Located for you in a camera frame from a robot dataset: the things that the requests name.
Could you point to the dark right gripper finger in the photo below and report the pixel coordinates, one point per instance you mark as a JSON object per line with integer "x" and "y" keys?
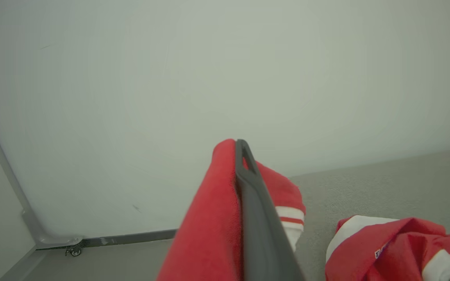
{"x": 260, "y": 234}

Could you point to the red garment striped cuffs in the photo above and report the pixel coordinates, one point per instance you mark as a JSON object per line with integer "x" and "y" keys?
{"x": 209, "y": 226}

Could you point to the red garment wide white band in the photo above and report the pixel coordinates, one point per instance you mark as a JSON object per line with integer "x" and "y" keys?
{"x": 397, "y": 249}

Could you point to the grey fabric sofa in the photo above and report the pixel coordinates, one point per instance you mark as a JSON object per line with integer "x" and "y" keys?
{"x": 385, "y": 187}

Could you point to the black baseboard strip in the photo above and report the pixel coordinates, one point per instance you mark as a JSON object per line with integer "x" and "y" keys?
{"x": 131, "y": 238}

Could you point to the small black caster wheel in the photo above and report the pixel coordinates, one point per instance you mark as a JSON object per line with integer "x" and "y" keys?
{"x": 75, "y": 251}

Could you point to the grey metal corner frame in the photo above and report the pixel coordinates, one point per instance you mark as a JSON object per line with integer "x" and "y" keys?
{"x": 33, "y": 226}

